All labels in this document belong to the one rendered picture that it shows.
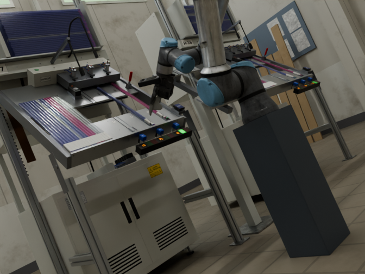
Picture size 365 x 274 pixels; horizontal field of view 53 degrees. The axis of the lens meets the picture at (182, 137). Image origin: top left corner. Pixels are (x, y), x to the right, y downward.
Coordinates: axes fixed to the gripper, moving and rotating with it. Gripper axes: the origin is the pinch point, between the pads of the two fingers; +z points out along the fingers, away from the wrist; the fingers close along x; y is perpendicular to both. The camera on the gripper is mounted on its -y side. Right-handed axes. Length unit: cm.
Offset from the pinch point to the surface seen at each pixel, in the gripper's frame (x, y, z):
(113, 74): 37, -36, 6
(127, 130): -9.5, -8.9, 10.1
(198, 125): 443, -17, 261
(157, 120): 6.8, 1.5, 10.1
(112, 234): -31, -3, 58
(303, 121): 345, 139, 147
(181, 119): 12.8, 12.3, 8.7
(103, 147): -28.4, -12.6, 9.7
